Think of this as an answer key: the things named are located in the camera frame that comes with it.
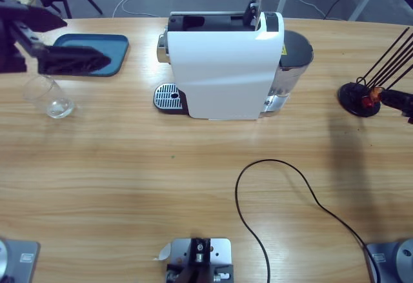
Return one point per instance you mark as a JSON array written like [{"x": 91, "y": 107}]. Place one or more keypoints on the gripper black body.
[{"x": 9, "y": 47}]

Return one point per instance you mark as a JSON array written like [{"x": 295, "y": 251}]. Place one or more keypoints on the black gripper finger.
[
  {"x": 407, "y": 109},
  {"x": 400, "y": 96},
  {"x": 71, "y": 60},
  {"x": 42, "y": 18}
]

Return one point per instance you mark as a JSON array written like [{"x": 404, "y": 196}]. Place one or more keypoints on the orange coffee capsule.
[{"x": 376, "y": 93}]

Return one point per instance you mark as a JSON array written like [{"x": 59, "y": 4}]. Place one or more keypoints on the clear drinking glass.
[{"x": 58, "y": 107}]

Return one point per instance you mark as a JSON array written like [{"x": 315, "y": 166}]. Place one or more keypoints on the red coffee capsule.
[{"x": 367, "y": 102}]

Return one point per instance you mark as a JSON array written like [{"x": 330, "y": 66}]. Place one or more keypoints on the white capsule coffee machine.
[{"x": 226, "y": 70}]

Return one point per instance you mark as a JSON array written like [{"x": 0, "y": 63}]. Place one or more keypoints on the blue plastic tray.
[{"x": 96, "y": 42}]

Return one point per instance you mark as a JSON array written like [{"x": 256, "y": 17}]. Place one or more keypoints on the black capsule holder with rods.
[{"x": 350, "y": 96}]

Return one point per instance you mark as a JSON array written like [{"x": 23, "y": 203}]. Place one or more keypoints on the black drip tray steel grille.
[{"x": 167, "y": 97}]

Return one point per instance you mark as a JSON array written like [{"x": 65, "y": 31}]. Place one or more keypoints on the clear water tank black lid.
[{"x": 295, "y": 54}]

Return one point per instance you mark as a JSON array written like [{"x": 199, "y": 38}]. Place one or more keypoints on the white paper tag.
[{"x": 164, "y": 252}]

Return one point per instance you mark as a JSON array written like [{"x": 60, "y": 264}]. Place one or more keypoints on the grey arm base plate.
[
  {"x": 384, "y": 257},
  {"x": 19, "y": 257}
]

